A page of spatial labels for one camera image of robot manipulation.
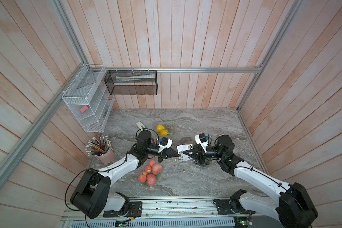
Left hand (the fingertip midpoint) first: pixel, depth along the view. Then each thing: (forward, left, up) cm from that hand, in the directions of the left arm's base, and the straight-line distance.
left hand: (178, 156), depth 70 cm
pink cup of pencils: (+10, +46, -12) cm, 49 cm away
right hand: (+1, -3, +2) cm, 4 cm away
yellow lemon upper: (+31, +11, -17) cm, 37 cm away
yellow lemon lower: (+27, +9, -17) cm, 33 cm away
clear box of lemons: (+31, +4, -18) cm, 36 cm away
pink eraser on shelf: (+27, +55, +6) cm, 62 cm away
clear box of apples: (-3, +15, -18) cm, 24 cm away
